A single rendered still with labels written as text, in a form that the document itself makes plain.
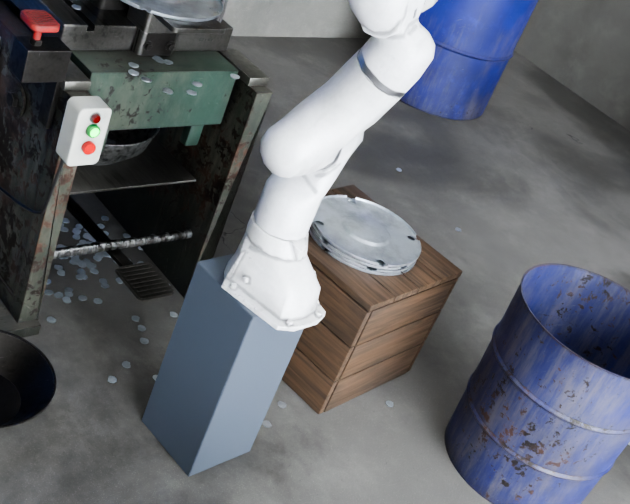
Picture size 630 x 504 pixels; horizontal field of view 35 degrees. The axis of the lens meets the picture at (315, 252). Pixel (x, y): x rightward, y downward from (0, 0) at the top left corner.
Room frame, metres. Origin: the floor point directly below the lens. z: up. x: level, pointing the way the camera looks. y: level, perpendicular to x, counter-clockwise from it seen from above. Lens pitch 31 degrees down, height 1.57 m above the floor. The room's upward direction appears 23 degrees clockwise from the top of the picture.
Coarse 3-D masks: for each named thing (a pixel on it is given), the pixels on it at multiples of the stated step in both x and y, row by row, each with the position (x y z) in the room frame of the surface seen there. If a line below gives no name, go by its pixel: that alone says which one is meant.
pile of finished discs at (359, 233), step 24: (336, 216) 2.19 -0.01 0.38; (360, 216) 2.23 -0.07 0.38; (384, 216) 2.29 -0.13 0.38; (336, 240) 2.08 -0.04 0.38; (360, 240) 2.12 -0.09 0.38; (384, 240) 2.17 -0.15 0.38; (408, 240) 2.23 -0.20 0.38; (360, 264) 2.04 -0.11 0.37; (384, 264) 2.07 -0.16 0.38; (408, 264) 2.11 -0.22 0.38
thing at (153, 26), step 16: (128, 16) 2.05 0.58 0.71; (144, 16) 2.02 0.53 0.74; (160, 16) 1.95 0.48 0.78; (144, 32) 2.01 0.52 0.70; (160, 32) 2.04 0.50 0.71; (176, 32) 1.93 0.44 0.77; (192, 32) 1.96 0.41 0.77; (208, 32) 1.99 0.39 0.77; (224, 32) 2.03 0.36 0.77; (144, 48) 2.02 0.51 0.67; (160, 48) 2.05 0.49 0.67
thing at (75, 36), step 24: (24, 0) 1.99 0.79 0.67; (48, 0) 1.97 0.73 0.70; (72, 0) 2.02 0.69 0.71; (72, 24) 1.91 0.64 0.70; (96, 24) 1.95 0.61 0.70; (120, 24) 2.00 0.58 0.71; (72, 48) 1.91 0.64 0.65; (96, 48) 1.96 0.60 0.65; (120, 48) 2.01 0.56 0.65; (192, 48) 2.16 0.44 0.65; (216, 48) 2.22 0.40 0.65
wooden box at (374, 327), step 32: (352, 192) 2.40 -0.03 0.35; (320, 256) 2.03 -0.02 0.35; (352, 288) 1.96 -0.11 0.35; (384, 288) 2.01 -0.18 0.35; (416, 288) 2.07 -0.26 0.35; (448, 288) 2.21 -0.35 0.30; (352, 320) 1.93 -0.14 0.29; (384, 320) 2.00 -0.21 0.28; (416, 320) 2.15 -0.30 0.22; (320, 352) 1.95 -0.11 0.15; (352, 352) 1.94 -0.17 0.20; (384, 352) 2.07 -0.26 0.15; (416, 352) 2.22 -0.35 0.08; (288, 384) 1.98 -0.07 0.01; (320, 384) 1.94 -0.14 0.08; (352, 384) 2.00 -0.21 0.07
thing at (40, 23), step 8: (24, 16) 1.74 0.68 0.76; (32, 16) 1.74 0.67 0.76; (40, 16) 1.76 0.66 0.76; (48, 16) 1.77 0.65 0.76; (32, 24) 1.72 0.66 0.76; (40, 24) 1.73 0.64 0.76; (48, 24) 1.74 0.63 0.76; (56, 24) 1.76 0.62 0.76; (40, 32) 1.72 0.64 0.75; (48, 32) 1.74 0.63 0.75; (56, 32) 1.75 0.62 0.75
